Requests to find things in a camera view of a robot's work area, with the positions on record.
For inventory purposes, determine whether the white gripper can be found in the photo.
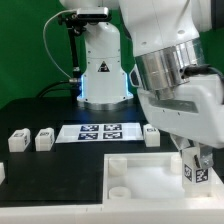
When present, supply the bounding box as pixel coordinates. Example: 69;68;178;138
129;64;224;170

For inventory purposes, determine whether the white square table top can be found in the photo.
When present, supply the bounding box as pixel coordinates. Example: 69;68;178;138
103;153;224;209

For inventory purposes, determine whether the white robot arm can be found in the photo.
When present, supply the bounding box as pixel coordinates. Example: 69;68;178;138
60;0;224;169

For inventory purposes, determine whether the white block at left edge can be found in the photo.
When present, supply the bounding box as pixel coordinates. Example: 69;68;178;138
0;163;5;185

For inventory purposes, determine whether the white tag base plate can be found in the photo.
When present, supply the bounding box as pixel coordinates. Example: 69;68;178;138
56;123;143;143

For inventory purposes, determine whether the white L-shaped obstacle wall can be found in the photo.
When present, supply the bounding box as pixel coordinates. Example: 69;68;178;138
0;201;224;224

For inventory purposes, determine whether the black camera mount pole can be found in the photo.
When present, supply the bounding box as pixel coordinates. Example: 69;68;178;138
58;13;87;102

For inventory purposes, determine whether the grey camera on mount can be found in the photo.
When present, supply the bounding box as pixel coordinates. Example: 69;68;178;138
77;7;109;21

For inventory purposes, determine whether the white camera cable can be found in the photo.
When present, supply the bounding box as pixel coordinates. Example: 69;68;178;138
42;9;78;81

